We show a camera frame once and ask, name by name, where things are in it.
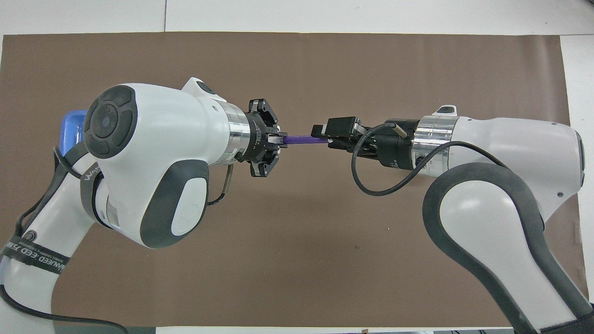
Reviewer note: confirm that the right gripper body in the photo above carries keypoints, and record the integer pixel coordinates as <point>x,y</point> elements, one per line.
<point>394,150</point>

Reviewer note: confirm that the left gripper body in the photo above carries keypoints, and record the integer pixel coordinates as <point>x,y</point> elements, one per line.
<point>256,138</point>

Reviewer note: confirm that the purple pen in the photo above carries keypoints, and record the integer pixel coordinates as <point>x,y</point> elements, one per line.
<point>304,139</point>

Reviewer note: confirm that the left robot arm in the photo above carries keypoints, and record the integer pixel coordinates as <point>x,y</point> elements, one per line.
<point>158,139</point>

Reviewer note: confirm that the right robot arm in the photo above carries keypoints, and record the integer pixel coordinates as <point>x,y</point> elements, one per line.
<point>510,144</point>

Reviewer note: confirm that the blue plastic tray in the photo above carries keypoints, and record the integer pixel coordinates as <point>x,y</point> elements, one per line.
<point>72,127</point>

